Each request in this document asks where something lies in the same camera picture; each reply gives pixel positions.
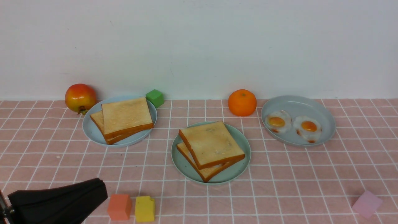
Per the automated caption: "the pink cube block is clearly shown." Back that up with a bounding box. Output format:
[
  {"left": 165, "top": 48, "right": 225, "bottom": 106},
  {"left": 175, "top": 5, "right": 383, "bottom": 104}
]
[{"left": 352, "top": 190, "right": 383, "bottom": 219}]

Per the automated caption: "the teal centre plate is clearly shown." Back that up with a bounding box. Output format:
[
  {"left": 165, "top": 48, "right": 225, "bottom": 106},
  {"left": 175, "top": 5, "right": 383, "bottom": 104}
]
[{"left": 171, "top": 122, "right": 251, "bottom": 185}]

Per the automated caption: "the orange mandarin fruit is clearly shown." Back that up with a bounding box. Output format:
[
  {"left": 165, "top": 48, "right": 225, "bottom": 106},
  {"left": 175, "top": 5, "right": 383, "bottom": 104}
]
[{"left": 228, "top": 89, "right": 257, "bottom": 117}]

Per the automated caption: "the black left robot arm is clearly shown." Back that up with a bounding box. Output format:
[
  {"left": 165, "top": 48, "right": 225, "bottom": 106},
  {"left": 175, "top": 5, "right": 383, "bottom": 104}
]
[{"left": 0, "top": 178, "right": 108, "bottom": 224}]

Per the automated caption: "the fried egg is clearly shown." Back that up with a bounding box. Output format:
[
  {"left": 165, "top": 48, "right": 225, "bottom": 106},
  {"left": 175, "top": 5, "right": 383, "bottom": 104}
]
[
  {"left": 293, "top": 116, "right": 322, "bottom": 143},
  {"left": 265, "top": 110, "right": 292, "bottom": 134}
]

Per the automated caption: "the orange cube block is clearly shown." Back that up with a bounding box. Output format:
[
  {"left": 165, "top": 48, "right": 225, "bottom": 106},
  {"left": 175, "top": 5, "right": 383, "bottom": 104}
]
[{"left": 107, "top": 194, "right": 132, "bottom": 221}]

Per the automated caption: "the grey egg plate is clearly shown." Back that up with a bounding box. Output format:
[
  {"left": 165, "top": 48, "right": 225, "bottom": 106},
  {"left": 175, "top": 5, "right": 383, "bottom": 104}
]
[{"left": 261, "top": 95, "right": 336, "bottom": 147}]

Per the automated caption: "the yellow notched block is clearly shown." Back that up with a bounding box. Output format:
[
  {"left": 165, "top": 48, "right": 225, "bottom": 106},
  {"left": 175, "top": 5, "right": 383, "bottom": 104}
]
[{"left": 135, "top": 196, "right": 155, "bottom": 223}]

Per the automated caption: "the red yellow apple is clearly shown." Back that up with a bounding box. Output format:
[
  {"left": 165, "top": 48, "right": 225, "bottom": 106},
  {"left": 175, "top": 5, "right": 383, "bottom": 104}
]
[{"left": 64, "top": 83, "right": 97, "bottom": 115}]

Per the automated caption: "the right fried egg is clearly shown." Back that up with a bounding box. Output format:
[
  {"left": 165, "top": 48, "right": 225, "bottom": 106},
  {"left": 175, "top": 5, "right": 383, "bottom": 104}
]
[{"left": 293, "top": 116, "right": 322, "bottom": 143}]

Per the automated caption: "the blue-grey bread plate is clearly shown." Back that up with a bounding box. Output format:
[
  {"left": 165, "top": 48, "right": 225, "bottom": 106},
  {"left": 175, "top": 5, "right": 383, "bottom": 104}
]
[{"left": 82, "top": 95, "right": 153, "bottom": 148}]

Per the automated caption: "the left fried egg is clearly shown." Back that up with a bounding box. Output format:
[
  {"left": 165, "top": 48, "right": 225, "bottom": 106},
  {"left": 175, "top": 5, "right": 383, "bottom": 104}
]
[{"left": 265, "top": 110, "right": 292, "bottom": 134}]

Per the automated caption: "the toast slice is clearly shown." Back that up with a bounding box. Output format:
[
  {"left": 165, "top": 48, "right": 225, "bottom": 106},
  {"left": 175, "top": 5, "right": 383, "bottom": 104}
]
[
  {"left": 176, "top": 142, "right": 240, "bottom": 183},
  {"left": 179, "top": 121, "right": 245, "bottom": 169},
  {"left": 101, "top": 97, "right": 154, "bottom": 138},
  {"left": 90, "top": 111, "right": 135, "bottom": 145}
]

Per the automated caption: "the green cube block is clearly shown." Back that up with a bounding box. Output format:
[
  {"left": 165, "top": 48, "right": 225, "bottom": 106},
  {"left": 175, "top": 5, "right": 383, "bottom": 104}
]
[{"left": 146, "top": 89, "right": 165, "bottom": 108}]

